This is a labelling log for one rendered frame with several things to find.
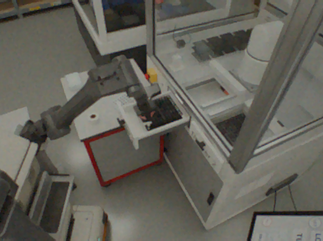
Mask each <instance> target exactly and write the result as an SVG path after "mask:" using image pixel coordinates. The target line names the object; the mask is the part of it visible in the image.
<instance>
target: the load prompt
mask: <svg viewBox="0 0 323 241"><path fill-rule="evenodd" d="M309 241H323V230H310V238H309Z"/></svg>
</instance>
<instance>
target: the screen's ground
mask: <svg viewBox="0 0 323 241"><path fill-rule="evenodd" d="M273 217H274V218H273V222H272V228H282V229H289V228H291V234H290V240H289V241H309V238H310V230H319V229H307V228H308V216H273ZM261 224H262V216H257V219H256V222H255V227H254V230H253V236H252V240H251V241H254V237H255V232H257V231H258V232H265V233H267V237H268V234H269V230H270V228H264V227H261ZM321 230H323V217H322V229H321ZM266 241H267V238H266Z"/></svg>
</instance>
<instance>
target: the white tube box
mask: <svg viewBox="0 0 323 241"><path fill-rule="evenodd" d="M117 101H119V102H120V105H121V106H124V105H128V104H131V103H133V102H134V100H133V98H129V97H128V96H127V94H123V95H121V96H120V97H118V98H117V99H115V100H114V101H111V102H110V104H111V106H112V107H113V108H114V109H115V110H116V111H118V110H117V104H116V102H117Z"/></svg>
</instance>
